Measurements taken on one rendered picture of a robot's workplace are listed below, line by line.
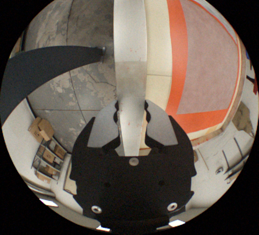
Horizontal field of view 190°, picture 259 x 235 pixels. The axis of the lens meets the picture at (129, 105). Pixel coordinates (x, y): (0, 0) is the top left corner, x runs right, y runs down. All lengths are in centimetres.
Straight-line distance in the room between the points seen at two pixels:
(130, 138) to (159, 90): 11
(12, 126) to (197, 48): 372
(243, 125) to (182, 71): 218
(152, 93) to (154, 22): 13
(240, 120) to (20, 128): 574
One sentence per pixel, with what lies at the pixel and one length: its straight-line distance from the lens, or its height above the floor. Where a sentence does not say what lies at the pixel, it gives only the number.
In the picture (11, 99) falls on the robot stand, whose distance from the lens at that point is 37.
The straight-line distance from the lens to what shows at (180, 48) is 16.
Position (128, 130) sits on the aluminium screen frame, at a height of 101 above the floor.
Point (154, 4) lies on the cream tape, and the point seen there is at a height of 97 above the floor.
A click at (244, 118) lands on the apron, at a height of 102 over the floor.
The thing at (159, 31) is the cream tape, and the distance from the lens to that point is 15.
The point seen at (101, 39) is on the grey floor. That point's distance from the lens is 119.
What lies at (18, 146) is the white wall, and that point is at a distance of 374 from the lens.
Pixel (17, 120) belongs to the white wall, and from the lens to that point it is 359.
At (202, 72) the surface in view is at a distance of 20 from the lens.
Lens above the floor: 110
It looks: 57 degrees down
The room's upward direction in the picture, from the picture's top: 180 degrees clockwise
